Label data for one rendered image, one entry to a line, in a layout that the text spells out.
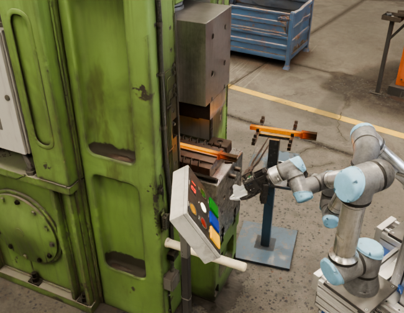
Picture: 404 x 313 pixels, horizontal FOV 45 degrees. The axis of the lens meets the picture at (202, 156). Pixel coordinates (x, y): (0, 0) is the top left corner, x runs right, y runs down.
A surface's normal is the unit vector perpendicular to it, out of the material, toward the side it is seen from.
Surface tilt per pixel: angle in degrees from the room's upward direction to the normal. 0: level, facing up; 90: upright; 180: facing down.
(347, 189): 82
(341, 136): 0
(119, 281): 90
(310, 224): 0
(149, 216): 90
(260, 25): 89
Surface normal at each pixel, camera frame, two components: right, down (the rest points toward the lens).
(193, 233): 0.00, 0.54
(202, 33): -0.41, 0.50
